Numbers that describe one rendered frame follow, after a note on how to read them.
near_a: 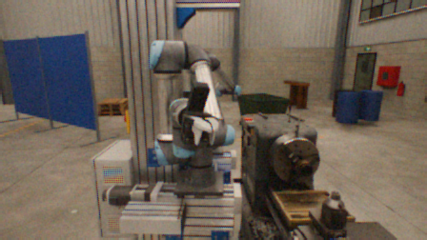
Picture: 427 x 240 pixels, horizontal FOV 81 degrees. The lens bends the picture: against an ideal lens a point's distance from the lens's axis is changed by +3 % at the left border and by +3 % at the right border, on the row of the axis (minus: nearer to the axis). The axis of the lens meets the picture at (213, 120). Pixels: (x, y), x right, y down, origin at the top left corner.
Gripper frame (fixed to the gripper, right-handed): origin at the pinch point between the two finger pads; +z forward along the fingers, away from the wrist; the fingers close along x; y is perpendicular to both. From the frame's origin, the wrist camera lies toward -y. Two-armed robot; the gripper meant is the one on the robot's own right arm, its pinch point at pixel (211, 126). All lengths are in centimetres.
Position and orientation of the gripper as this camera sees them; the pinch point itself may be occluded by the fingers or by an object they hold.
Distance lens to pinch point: 54.5
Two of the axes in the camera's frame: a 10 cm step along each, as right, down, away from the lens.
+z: 3.2, 2.1, -9.2
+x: -9.4, -0.6, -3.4
